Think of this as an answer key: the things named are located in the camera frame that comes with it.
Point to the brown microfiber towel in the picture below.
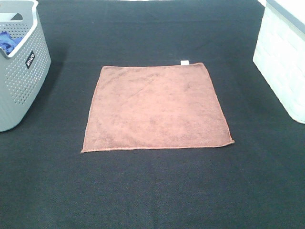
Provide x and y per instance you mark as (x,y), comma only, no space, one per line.
(155,107)

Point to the black table cloth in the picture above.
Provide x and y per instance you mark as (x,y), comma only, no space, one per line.
(258,182)

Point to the grey perforated laundry basket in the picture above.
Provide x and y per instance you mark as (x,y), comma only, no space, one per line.
(24,69)

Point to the white plastic basket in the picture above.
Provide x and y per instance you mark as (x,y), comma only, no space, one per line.
(280,53)

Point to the blue towel in basket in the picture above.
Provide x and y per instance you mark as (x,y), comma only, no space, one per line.
(7,43)

